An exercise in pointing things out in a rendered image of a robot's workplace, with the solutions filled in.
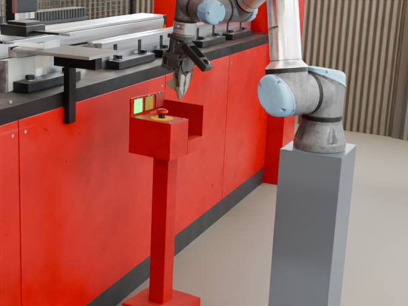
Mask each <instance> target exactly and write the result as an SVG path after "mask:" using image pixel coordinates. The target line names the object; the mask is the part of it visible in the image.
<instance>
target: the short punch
mask: <svg viewBox="0 0 408 306"><path fill-rule="evenodd" d="M36 11H37V0H12V13H14V14H15V20H19V19H30V18H35V12H36Z"/></svg>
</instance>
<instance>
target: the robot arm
mask: <svg viewBox="0 0 408 306"><path fill-rule="evenodd" d="M265 1H266V0H176V4H175V15H174V25H173V33H168V38H170V40H169V48H166V49H167V50H166V49H165V51H164V52H163V55H162V61H161V67H162V68H165V69H167V70H175V72H174V73H173V77H172V79H170V80H167V82H166V84H167V86H168V87H170V88H171V89H173V90H175V91H176V93H177V98H178V100H181V99H182V98H183V96H184V94H185V93H186V91H187V89H188V86H189V84H190V82H191V78H192V75H193V71H194V63H195V65H196V66H197V67H198V68H199V69H200V70H201V71H202V72H206V71H210V70H211V69H212V68H213V65H212V64H211V62H210V61H209V60H208V59H207V58H206V56H205V55H204V54H203V53H202V52H201V51H200V50H199V49H198V48H197V47H196V45H195V44H194V43H193V42H189V41H194V38H195V34H196V28H197V21H201V22H203V23H205V24H209V25H216V24H218V23H220V22H247V21H252V20H253V19H254V18H255V17H256V14H257V8H258V7H259V6H260V5H262V4H263V3H264V2H265ZM267 16H268V36H269V47H270V63H269V65H267V67H266V68H265V76H264V77H263V78H262V79H261V80H260V81H259V82H260V84H258V88H257V94H258V98H259V102H260V104H261V106H262V107H263V109H265V111H266V112H267V113H268V114H270V115H271V116H274V117H290V116H294V115H302V116H301V122H300V123H299V126H298V128H297V131H296V133H295V135H294V139H293V146H294V147H295V148H297V149H300V150H303V151H307V152H314V153H322V154H333V153H339V152H343V151H345V146H346V140H345V135H344V130H343V127H342V113H343V107H344V94H345V88H346V85H345V74H344V72H341V71H338V70H333V69H327V68H323V67H315V66H307V65H306V64H305V63H304V62H303V61H302V57H301V36H300V25H299V4H298V0H267Z"/></svg>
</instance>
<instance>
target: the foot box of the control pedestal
mask: <svg viewBox="0 0 408 306"><path fill-rule="evenodd" d="M122 306H200V297H197V296H194V295H191V294H188V293H184V292H181V291H178V290H174V289H172V299H171V300H169V301H167V302H166V303H165V304H159V303H156V302H153V301H150V300H149V287H148V288H146V289H144V290H143V291H141V292H139V293H138V294H136V295H135V296H133V297H131V298H130V299H128V300H126V301H125V302H123V303H122Z"/></svg>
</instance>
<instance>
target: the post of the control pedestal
mask: <svg viewBox="0 0 408 306"><path fill-rule="evenodd" d="M177 161H178V158H176V159H174V160H171V161H167V160H162V159H158V158H154V163H153V183H152V222H151V260H150V280H149V300H150V301H153V302H156V303H159V304H165V303H166V302H167V301H169V300H171V299H172V283H173V267H174V237H175V207H176V191H177Z"/></svg>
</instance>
